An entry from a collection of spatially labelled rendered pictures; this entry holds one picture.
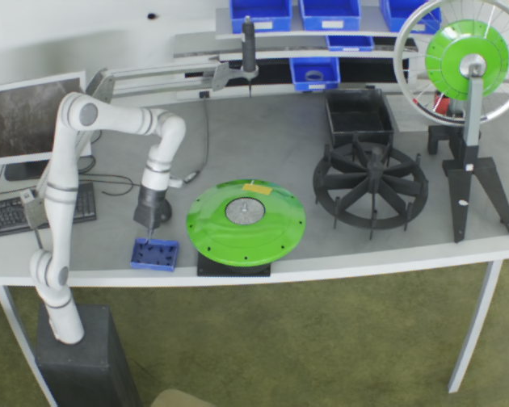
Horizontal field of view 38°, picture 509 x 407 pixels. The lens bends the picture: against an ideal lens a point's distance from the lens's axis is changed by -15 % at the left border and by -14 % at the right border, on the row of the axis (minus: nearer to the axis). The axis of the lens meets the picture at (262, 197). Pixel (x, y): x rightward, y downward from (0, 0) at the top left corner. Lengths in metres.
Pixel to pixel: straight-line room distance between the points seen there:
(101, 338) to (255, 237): 0.54
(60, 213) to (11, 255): 0.52
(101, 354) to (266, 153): 0.90
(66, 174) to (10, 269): 0.55
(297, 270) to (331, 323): 1.07
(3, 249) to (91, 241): 0.33
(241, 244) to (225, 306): 1.29
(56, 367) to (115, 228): 0.53
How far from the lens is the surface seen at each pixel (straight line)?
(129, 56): 2.98
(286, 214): 2.22
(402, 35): 2.29
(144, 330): 3.37
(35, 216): 2.25
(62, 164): 2.00
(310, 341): 3.29
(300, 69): 2.98
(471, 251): 2.41
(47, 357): 2.27
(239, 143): 2.71
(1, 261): 2.48
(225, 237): 2.17
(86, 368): 2.24
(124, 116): 2.05
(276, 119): 2.80
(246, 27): 2.29
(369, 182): 2.43
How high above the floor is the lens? 2.63
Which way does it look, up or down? 43 degrees down
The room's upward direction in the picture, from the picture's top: 2 degrees counter-clockwise
